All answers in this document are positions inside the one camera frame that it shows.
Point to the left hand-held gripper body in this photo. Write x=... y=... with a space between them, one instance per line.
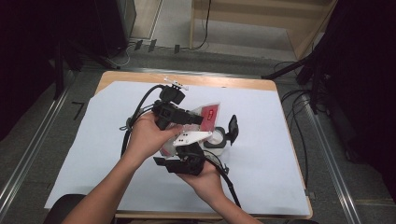
x=168 y=112

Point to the metal floor rail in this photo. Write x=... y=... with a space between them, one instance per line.
x=31 y=149
x=186 y=72
x=336 y=174

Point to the person's right hand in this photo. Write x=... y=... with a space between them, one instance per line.
x=205 y=183

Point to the wooden table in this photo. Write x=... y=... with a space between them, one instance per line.
x=218 y=81

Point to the black stand with pole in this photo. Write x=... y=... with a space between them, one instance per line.
x=59 y=71

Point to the black tape corner mark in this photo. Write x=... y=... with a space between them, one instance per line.
x=78 y=110

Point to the white paper sheet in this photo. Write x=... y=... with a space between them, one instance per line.
x=249 y=174

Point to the black stand with legs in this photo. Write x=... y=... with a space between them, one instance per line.
x=286 y=70

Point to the black floor tape strip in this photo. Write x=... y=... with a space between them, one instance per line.
x=138 y=45
x=177 y=48
x=152 y=45

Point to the red and white refill pouch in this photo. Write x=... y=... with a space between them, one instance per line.
x=209 y=115

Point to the dark cabinet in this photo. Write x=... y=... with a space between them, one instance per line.
x=112 y=25

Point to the black curtain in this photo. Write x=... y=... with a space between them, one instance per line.
x=367 y=93
x=25 y=46

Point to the person's left hand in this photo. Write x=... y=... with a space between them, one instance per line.
x=149 y=140

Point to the light wooden shelf frame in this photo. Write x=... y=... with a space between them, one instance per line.
x=305 y=40

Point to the dark rounded object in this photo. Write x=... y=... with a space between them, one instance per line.
x=62 y=208
x=302 y=221

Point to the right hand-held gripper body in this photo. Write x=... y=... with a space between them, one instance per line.
x=186 y=160

